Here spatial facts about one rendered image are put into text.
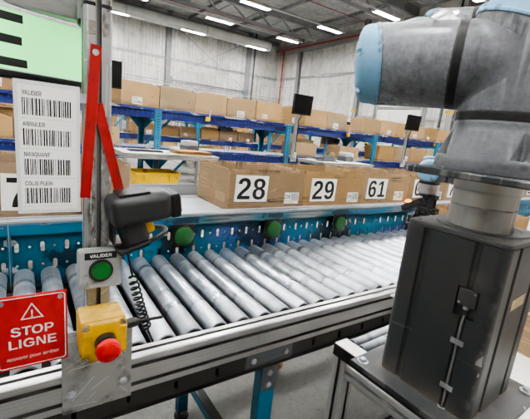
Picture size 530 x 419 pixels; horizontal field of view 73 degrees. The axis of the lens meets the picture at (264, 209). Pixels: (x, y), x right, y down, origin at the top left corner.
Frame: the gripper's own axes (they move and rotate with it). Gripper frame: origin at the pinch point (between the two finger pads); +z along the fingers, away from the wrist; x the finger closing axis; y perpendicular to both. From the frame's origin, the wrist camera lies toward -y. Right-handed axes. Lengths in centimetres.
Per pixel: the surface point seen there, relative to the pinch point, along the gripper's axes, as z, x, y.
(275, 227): -2, -66, -21
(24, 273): 5, -154, -19
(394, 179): -21.7, 16.8, -28.7
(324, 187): -17.3, -35.1, -28.6
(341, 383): 13, -95, 49
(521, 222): -9, 50, 23
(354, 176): -22.7, -15.1, -28.8
